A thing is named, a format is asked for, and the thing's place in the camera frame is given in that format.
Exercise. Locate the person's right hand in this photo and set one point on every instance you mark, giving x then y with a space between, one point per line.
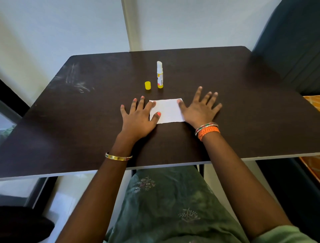
198 114

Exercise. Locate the person's left hand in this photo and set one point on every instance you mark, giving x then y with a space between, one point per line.
136 124

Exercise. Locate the person's left little finger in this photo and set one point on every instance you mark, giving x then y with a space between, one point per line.
124 112

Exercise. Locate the person's right little finger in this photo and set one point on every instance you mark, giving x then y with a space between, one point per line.
216 109

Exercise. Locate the person's right thumb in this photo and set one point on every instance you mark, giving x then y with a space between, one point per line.
182 107

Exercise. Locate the person's right middle finger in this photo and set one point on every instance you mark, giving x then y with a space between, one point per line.
206 98

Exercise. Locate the person's left middle finger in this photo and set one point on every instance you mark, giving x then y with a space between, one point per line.
140 104

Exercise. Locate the person's left thumb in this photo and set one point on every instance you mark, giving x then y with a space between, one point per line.
155 118

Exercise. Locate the white paper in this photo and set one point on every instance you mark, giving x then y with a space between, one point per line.
167 111

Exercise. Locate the person's left forearm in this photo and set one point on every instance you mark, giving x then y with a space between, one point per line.
100 190

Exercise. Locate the person's right forearm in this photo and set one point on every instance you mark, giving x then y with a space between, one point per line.
240 180

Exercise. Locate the yellow glue stick cap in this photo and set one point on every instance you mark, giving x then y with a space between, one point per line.
147 85

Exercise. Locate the multicoloured thin bangle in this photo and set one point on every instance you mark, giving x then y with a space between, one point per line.
205 126

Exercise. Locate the yellow glue stick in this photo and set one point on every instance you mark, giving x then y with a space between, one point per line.
160 76

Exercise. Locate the gold bangle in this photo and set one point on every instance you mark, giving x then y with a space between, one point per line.
117 157

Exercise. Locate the black table leg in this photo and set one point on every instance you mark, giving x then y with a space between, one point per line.
200 170

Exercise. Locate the green embroidered dress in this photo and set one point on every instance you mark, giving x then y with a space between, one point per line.
170 207

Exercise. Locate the dark teal upholstered chair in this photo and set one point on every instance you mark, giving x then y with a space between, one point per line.
292 45

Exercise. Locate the orange patterned cloth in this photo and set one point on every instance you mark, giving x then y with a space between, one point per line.
312 165

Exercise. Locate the light green sleeve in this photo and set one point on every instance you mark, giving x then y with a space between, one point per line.
282 235

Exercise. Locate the black rounded object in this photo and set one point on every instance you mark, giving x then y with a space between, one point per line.
22 225

